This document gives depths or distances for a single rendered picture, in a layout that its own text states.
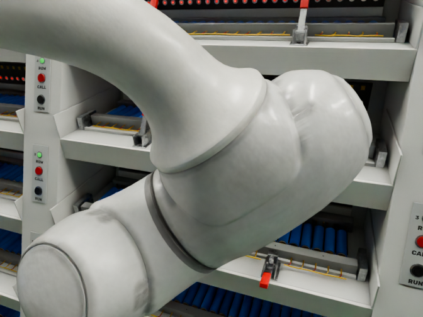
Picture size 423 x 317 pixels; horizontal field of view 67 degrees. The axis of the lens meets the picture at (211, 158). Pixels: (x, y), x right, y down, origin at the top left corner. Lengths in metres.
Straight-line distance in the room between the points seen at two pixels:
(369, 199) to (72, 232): 0.42
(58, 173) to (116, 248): 0.50
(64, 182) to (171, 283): 0.52
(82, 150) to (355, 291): 0.55
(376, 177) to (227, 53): 0.30
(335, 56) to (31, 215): 0.67
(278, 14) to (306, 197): 0.54
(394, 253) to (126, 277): 0.41
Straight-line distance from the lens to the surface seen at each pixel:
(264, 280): 0.52
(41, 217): 0.78
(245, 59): 0.55
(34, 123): 0.77
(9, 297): 0.93
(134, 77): 0.20
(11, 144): 0.84
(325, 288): 0.59
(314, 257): 0.60
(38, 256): 0.26
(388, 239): 0.55
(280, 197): 0.22
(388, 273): 0.57
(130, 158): 0.63
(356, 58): 0.53
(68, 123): 0.73
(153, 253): 0.25
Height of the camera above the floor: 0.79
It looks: 7 degrees down
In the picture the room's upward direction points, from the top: 6 degrees clockwise
